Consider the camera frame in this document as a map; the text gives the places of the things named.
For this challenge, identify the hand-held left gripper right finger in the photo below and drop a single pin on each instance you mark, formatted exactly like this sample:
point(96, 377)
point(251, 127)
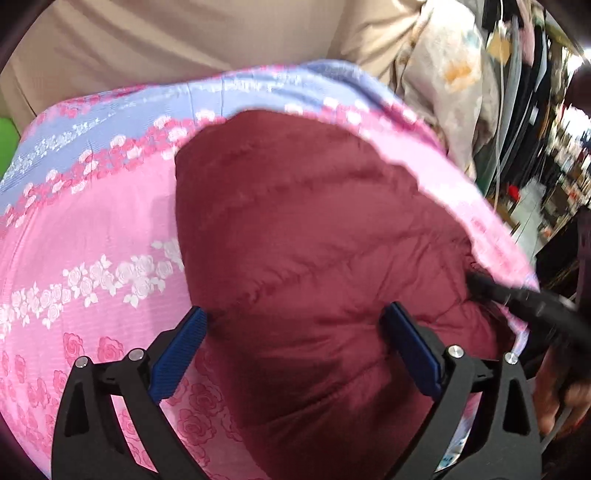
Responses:
point(415, 350)

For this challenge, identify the beige floral cloth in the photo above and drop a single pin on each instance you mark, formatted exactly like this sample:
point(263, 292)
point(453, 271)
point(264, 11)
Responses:
point(443, 69)

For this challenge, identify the maroon padded jacket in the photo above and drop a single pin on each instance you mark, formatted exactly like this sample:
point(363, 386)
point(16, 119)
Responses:
point(300, 230)

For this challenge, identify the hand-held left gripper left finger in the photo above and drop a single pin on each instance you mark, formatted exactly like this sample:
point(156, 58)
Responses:
point(180, 355)

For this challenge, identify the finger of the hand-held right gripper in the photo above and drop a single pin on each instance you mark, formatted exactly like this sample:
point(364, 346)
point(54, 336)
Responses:
point(489, 288)

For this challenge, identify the pink and blue floral blanket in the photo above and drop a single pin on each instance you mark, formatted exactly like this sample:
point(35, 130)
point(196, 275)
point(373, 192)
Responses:
point(92, 221)

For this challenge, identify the person's right hand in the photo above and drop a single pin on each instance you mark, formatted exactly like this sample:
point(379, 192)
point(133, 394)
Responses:
point(549, 392)

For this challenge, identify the beige bed sheet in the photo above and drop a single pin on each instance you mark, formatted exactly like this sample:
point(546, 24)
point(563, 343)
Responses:
point(161, 41)

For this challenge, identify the dark hanging clothes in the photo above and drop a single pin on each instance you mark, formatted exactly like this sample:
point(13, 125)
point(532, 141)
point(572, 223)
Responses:
point(542, 69)

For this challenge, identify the green object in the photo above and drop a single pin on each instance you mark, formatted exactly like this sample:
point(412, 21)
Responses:
point(9, 138)

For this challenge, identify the cluttered shelves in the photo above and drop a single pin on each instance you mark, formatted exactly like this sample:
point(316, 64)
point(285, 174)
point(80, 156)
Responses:
point(570, 161)

